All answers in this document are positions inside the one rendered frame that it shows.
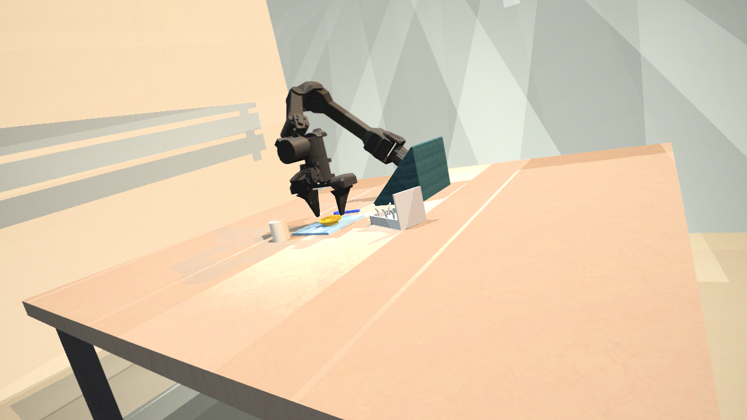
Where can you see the white dish rack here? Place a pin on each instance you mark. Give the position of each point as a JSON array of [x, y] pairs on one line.
[[409, 211]]

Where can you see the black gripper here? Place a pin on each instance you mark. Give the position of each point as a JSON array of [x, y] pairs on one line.
[[341, 185]]

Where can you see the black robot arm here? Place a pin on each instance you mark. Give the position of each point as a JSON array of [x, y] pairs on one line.
[[294, 145]]

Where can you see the yellow plate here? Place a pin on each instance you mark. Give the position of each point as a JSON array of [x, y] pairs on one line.
[[330, 220]]

